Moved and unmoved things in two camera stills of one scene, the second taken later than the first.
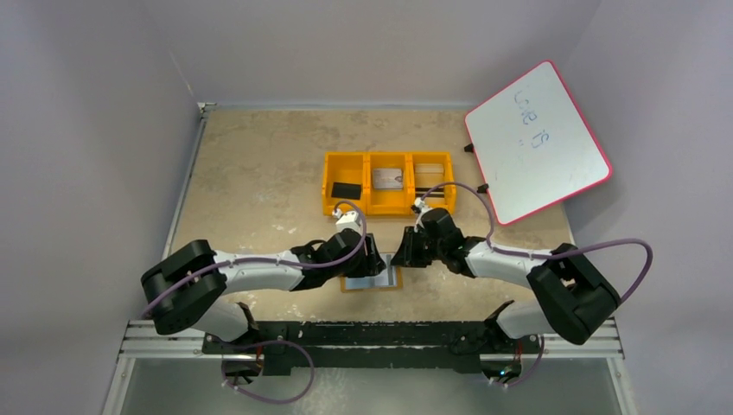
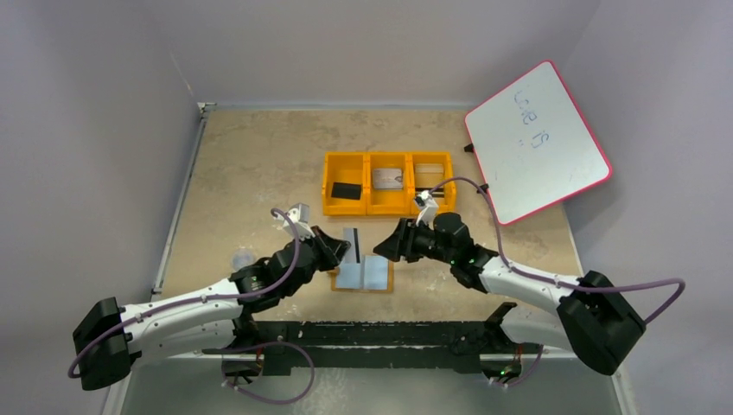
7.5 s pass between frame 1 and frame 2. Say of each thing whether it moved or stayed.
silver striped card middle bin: stayed
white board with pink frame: stayed
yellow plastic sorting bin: stayed
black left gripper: moved
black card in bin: stayed
